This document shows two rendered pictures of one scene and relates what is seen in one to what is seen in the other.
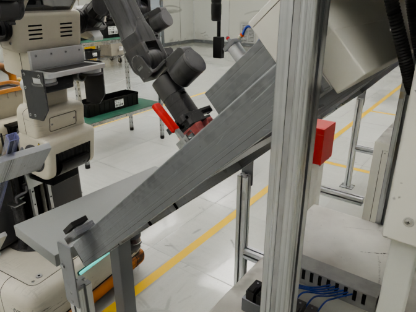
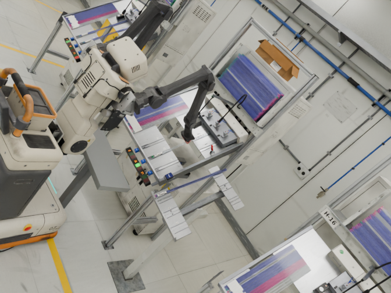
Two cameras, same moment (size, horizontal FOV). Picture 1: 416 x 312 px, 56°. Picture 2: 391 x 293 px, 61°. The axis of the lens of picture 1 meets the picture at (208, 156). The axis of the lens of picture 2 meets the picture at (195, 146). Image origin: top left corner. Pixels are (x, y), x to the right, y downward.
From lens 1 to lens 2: 2.56 m
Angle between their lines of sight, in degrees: 87
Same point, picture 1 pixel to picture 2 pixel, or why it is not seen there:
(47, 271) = (51, 200)
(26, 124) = (89, 131)
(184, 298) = (54, 179)
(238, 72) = (230, 141)
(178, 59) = (198, 123)
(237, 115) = (230, 150)
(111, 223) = (183, 172)
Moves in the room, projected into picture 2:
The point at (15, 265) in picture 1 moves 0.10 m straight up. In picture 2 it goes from (32, 208) to (40, 197)
